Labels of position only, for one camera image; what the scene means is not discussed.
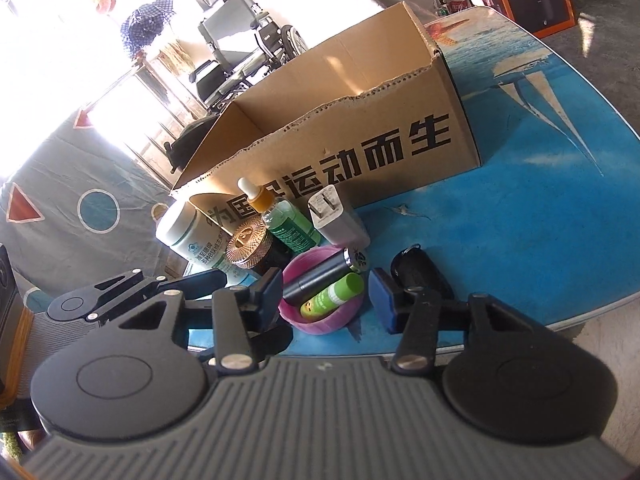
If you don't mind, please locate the black car key fob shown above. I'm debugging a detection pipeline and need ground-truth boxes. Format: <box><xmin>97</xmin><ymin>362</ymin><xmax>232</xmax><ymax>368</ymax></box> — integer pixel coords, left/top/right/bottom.
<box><xmin>390</xmin><ymin>244</ymin><xmax>456</xmax><ymax>300</ymax></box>

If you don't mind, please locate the green glue stick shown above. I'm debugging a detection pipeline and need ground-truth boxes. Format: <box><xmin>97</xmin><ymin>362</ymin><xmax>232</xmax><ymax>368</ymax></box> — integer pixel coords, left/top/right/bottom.
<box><xmin>299</xmin><ymin>273</ymin><xmax>364</xmax><ymax>321</ymax></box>

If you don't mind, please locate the pink plastic bowl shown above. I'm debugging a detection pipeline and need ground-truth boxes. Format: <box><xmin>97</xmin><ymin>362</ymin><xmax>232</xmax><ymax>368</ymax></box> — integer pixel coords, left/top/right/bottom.
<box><xmin>278</xmin><ymin>245</ymin><xmax>366</xmax><ymax>335</ymax></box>

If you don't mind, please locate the black cylindrical tube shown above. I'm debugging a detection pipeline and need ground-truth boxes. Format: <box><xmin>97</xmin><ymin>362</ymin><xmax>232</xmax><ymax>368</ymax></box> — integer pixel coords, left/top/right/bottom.
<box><xmin>283</xmin><ymin>246</ymin><xmax>369</xmax><ymax>307</ymax></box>

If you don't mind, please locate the green dropper bottle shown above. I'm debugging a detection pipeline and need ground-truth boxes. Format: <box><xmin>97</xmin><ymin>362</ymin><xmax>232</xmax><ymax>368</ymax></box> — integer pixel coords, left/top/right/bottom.
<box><xmin>238</xmin><ymin>178</ymin><xmax>322</xmax><ymax>255</ymax></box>

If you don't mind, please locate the white power adapter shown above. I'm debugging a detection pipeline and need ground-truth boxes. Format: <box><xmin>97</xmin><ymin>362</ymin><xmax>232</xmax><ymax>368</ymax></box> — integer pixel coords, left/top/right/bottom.
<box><xmin>307</xmin><ymin>184</ymin><xmax>371</xmax><ymax>249</ymax></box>

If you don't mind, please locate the black speaker box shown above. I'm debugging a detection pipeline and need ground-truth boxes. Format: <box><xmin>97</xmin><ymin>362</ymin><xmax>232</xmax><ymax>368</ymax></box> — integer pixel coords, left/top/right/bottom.
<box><xmin>0</xmin><ymin>246</ymin><xmax>34</xmax><ymax>410</ymax></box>

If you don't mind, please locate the white supplement bottle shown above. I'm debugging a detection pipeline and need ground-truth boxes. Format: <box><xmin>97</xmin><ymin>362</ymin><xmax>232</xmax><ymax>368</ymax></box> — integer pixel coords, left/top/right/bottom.
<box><xmin>155</xmin><ymin>202</ymin><xmax>253</xmax><ymax>285</ymax></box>

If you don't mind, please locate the black jar gold lid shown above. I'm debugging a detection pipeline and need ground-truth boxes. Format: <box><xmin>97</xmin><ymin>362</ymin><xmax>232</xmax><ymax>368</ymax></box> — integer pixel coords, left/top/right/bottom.
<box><xmin>227</xmin><ymin>216</ymin><xmax>293</xmax><ymax>276</ymax></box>

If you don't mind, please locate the grey patterned bedsheet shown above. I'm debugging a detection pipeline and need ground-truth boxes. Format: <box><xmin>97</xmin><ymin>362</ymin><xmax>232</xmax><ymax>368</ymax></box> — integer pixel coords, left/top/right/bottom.
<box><xmin>1</xmin><ymin>116</ymin><xmax>186</xmax><ymax>312</ymax></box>

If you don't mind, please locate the black scooter seat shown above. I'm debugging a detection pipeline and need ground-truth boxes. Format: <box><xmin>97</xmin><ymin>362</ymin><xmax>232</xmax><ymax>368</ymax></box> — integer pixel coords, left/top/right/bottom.
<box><xmin>164</xmin><ymin>115</ymin><xmax>217</xmax><ymax>174</ymax></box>

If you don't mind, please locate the brown cardboard box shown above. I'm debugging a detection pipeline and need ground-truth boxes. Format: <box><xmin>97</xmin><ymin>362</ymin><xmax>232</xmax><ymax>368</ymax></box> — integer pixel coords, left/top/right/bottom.
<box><xmin>172</xmin><ymin>3</ymin><xmax>480</xmax><ymax>230</ymax></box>

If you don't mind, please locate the wheelchair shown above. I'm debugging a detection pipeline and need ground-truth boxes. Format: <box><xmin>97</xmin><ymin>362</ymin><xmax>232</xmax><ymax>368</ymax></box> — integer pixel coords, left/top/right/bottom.
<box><xmin>189</xmin><ymin>0</ymin><xmax>307</xmax><ymax>113</ymax></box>

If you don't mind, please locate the blue checkered cloth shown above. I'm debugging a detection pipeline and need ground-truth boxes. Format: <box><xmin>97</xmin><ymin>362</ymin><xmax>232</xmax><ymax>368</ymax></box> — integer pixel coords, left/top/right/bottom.
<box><xmin>120</xmin><ymin>0</ymin><xmax>175</xmax><ymax>58</ymax></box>

